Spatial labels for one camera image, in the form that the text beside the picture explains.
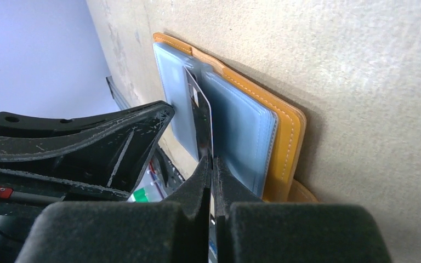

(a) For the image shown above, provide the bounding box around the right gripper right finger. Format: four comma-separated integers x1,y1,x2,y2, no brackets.
212,157,392,262

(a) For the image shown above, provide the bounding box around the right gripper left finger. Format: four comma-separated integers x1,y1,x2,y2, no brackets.
17,157,212,262

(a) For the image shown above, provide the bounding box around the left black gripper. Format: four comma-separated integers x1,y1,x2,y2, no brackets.
0,101,174,262

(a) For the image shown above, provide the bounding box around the orange leather card holder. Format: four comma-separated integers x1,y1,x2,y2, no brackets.
153,32,318,203

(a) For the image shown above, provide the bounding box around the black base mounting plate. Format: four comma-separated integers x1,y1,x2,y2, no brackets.
149,146,185,200

